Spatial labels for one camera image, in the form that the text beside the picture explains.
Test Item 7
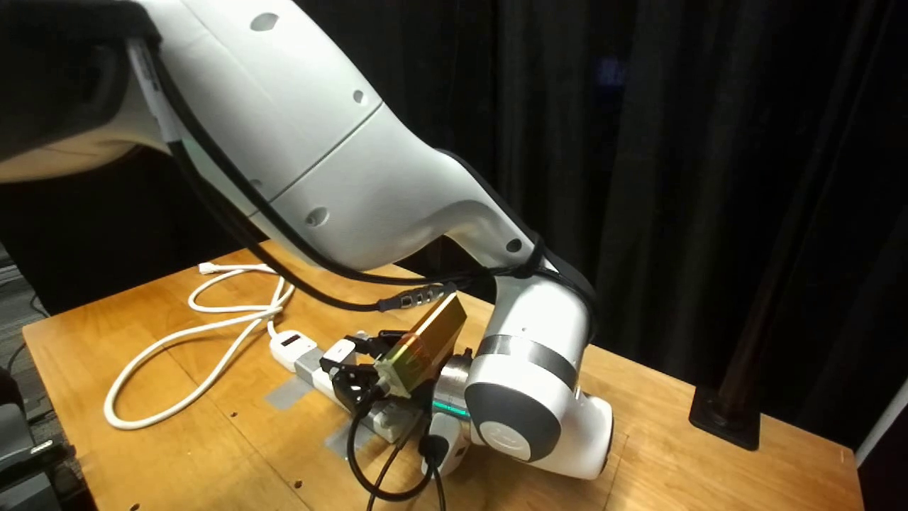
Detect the grey tape strip far end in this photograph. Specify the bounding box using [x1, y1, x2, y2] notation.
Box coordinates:
[324, 424, 351, 458]

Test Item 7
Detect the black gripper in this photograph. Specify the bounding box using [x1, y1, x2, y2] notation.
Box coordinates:
[324, 330, 402, 414]

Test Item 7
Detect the black curtain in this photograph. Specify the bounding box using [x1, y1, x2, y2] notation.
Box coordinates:
[4, 0, 908, 451]

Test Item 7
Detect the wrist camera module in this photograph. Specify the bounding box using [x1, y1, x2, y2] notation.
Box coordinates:
[378, 292, 465, 398]

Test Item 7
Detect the grey tape strip near switch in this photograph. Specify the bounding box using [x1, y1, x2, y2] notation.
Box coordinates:
[266, 381, 312, 410]

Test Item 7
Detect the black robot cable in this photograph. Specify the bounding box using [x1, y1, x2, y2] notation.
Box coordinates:
[344, 395, 451, 511]

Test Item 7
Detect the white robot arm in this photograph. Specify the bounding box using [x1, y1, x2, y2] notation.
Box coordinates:
[4, 0, 612, 481]

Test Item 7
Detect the white power strip cord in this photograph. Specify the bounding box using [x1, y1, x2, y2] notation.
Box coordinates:
[100, 262, 299, 435]

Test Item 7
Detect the white power strip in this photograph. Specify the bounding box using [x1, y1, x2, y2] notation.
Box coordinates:
[266, 326, 421, 444]

